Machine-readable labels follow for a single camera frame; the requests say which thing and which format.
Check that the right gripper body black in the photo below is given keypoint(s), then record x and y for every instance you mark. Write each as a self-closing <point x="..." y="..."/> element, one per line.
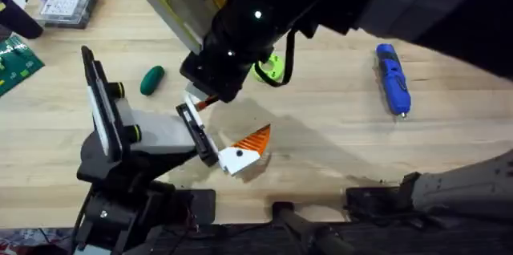
<point x="240" y="34"/>

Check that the left gripper body grey black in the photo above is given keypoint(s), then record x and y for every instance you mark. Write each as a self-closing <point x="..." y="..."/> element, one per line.
<point x="160" y="134"/>

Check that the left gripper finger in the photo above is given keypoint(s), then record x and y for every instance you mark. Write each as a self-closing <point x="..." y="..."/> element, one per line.
<point x="196" y="91"/>
<point x="240" y="156"/>

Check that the orange ribbed wedge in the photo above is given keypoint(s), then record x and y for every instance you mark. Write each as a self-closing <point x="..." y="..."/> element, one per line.
<point x="206" y="103"/>

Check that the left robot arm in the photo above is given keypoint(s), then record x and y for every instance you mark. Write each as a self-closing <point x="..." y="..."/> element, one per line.
<point x="116" y="215"/>

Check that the green vegetable toy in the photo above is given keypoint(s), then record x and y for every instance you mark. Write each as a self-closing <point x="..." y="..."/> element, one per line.
<point x="152" y="80"/>

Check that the blue electric screwdriver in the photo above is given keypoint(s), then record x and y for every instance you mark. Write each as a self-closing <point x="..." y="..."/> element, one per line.
<point x="393" y="80"/>

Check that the green disc with holes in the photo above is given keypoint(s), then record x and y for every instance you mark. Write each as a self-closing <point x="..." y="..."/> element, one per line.
<point x="272" y="68"/>

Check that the left wrist upright flat plate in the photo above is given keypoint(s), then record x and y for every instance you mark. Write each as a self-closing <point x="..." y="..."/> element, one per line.
<point x="102" y="106"/>

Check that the wrist upright flat plate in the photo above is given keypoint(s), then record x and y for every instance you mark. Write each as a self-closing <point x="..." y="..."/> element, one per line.
<point x="176" y="2"/>
<point x="102" y="106"/>

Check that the right wrist upright flat plate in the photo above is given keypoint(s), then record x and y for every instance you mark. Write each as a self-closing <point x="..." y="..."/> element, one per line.
<point x="176" y="2"/>

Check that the black stand tube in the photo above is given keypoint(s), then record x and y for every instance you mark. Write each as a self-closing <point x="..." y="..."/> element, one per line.
<point x="304" y="227"/>

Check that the green board with blocks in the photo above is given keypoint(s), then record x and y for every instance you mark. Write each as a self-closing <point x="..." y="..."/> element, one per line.
<point x="16" y="64"/>

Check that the dark purple cylinder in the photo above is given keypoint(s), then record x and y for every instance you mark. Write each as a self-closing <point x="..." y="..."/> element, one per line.
<point x="18" y="18"/>

